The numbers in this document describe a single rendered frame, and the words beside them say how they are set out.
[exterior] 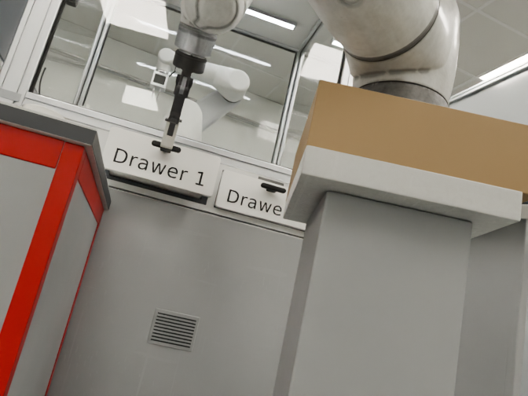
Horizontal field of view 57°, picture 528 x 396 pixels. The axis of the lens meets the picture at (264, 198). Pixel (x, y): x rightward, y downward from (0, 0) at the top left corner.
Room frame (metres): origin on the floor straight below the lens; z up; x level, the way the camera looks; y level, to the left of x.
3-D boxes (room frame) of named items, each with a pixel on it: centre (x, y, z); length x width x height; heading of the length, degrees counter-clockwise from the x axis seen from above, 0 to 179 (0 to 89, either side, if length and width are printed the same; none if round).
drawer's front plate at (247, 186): (1.36, -0.01, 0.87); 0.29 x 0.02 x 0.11; 102
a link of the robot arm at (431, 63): (0.70, -0.17, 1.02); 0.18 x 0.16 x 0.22; 145
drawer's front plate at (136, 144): (1.20, 0.28, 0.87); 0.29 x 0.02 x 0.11; 102
